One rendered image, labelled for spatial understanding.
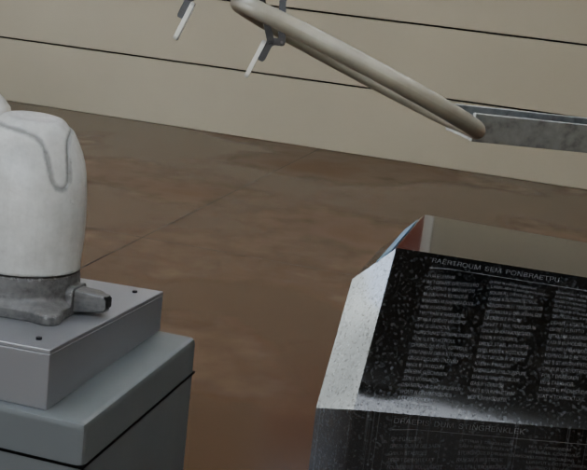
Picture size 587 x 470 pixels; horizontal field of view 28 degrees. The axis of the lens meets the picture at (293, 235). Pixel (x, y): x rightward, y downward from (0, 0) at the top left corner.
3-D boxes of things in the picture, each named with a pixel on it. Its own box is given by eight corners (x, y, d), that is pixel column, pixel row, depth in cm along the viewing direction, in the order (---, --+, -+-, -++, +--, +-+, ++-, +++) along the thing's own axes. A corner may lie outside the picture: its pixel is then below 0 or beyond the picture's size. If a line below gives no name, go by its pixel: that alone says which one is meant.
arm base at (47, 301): (80, 331, 158) (82, 292, 157) (-66, 307, 163) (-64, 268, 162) (132, 303, 176) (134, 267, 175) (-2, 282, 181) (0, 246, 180)
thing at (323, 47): (418, 115, 232) (426, 102, 232) (526, 164, 187) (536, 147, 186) (203, -3, 216) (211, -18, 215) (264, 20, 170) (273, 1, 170)
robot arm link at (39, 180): (6, 283, 158) (14, 120, 154) (-60, 255, 170) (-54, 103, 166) (104, 272, 169) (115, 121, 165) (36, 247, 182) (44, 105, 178)
